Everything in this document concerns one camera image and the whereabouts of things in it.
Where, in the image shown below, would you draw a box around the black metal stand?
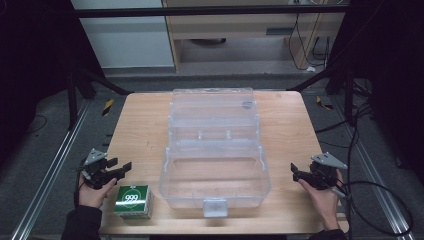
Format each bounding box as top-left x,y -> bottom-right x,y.
65,64 -> 134,132
286,61 -> 356,128

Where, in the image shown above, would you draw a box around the black curtain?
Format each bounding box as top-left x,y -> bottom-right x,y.
0,0 -> 104,168
324,0 -> 424,186

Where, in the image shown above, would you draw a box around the aluminium floor rail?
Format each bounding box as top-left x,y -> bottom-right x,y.
331,95 -> 418,240
9,99 -> 92,240

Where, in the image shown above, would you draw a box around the black hanging cables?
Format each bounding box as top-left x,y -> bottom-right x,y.
287,12 -> 332,72

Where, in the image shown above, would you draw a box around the green and white carton box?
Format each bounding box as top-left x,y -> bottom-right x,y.
113,184 -> 155,220

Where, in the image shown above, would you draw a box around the black horizontal frame bar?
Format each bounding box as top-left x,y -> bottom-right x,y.
71,4 -> 350,19

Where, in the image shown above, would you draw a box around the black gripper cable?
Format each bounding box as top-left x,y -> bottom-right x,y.
73,162 -> 86,208
331,180 -> 415,238

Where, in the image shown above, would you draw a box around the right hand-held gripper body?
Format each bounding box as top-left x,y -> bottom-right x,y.
308,152 -> 348,191

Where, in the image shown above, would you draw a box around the thin black floor cable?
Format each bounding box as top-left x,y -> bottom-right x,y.
25,114 -> 48,135

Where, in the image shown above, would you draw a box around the yellow black striped tape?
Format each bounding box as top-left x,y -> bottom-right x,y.
101,97 -> 115,117
315,95 -> 335,111

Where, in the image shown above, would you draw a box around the person's left hand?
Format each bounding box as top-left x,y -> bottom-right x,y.
77,173 -> 118,210

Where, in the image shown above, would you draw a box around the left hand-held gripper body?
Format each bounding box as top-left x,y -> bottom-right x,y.
79,148 -> 118,190

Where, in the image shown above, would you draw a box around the light wooden shelf unit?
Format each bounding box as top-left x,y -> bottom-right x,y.
162,0 -> 348,73

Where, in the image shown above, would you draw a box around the white cabinet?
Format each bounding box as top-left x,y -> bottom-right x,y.
70,0 -> 176,70

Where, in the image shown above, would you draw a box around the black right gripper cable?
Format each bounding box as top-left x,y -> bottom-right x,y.
331,180 -> 415,238

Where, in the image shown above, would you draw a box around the person's right hand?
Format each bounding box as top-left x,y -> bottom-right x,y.
297,169 -> 345,232

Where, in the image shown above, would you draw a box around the clear plastic storage box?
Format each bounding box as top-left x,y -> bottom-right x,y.
158,87 -> 272,219

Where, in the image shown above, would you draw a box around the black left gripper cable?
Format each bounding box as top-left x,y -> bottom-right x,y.
73,162 -> 86,208

